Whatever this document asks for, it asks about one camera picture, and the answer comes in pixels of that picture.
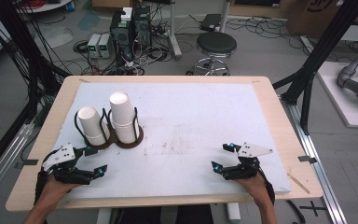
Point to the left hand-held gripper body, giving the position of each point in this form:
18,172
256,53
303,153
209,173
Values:
59,157

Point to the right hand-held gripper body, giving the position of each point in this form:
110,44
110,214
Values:
251,151

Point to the white paper cup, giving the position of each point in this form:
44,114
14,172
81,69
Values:
121,107

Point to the person's left hand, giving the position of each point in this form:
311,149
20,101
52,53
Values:
54,190

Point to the person's right hand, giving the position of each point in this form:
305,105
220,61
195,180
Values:
258,188

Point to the short stack of white cups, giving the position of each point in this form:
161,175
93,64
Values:
91,126

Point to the black tape strip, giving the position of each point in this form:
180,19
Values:
30,162
307,159

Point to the white foam mat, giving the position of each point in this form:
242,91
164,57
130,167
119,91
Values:
199,124

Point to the white table leg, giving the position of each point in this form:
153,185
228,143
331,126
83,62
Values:
104,216
233,213

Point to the thin wooden stick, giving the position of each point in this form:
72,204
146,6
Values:
298,183

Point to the person's dark trousers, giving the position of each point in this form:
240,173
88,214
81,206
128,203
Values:
167,216

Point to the black cross floor tape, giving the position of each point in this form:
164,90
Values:
313,208

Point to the white floor platform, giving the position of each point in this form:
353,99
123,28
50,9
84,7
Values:
341,105

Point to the black round stool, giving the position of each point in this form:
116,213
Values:
216,43

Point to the grey power supply unit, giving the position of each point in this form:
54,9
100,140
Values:
93,45
105,45

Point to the black computer tower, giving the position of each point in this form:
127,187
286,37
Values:
143,26
120,34

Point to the flat black device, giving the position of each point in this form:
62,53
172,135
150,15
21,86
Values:
210,22

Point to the grey desk leg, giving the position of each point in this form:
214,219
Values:
174,34
224,15

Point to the small white box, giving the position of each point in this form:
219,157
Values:
126,14

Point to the brown cardboard box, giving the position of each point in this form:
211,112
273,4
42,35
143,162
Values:
310,15

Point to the white round table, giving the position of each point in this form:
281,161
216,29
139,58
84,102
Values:
46,5

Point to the aluminium floor rail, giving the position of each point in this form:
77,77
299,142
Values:
317,161
3,168

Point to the black metal frame post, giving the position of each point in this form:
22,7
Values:
323,49
18,46

